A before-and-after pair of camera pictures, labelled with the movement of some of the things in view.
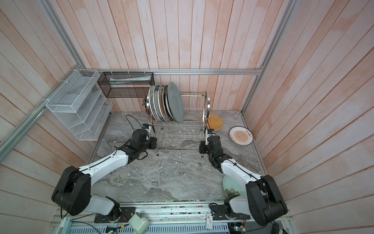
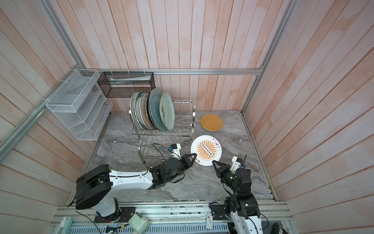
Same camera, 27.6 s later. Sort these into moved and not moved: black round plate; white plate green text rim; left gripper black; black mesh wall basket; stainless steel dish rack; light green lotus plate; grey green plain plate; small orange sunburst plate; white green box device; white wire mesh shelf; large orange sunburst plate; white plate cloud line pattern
Moved: light green lotus plate; black round plate; white plate green text rim; stainless steel dish rack; white plate cloud line pattern; left gripper black; small orange sunburst plate; large orange sunburst plate; grey green plain plate
Not moved: black mesh wall basket; white wire mesh shelf; white green box device
